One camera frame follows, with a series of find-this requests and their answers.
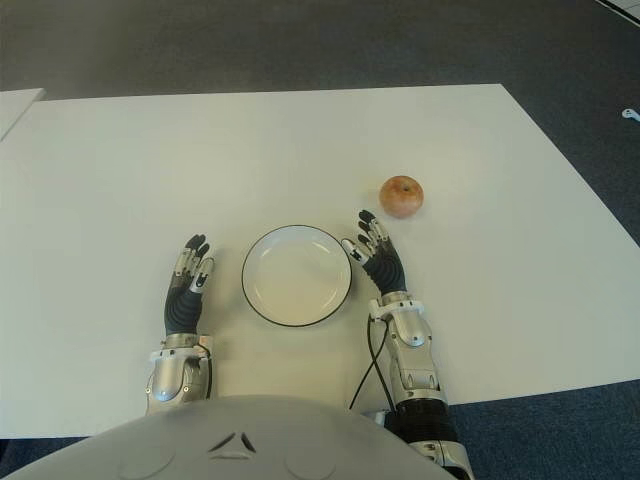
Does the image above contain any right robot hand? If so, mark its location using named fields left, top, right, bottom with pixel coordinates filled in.
left=340, top=208, right=407, bottom=297

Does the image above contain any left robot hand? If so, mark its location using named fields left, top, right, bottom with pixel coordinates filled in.
left=162, top=232, right=215, bottom=337

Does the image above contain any reddish yellow apple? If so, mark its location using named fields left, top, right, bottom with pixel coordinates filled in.
left=378, top=174, right=426, bottom=219

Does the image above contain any white plate with black rim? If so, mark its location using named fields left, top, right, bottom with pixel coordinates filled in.
left=241, top=224, right=356, bottom=329

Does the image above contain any grey robot torso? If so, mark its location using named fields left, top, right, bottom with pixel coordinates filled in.
left=0, top=394, right=451, bottom=480

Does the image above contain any white side table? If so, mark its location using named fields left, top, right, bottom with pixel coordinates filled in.
left=0, top=88, right=46, bottom=142

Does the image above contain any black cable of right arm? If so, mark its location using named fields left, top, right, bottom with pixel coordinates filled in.
left=348, top=314, right=396, bottom=411

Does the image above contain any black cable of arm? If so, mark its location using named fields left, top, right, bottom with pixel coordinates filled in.
left=197, top=335, right=215, bottom=401
left=348, top=314, right=396, bottom=411

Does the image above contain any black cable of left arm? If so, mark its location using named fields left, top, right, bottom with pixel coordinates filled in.
left=197, top=335, right=215, bottom=401

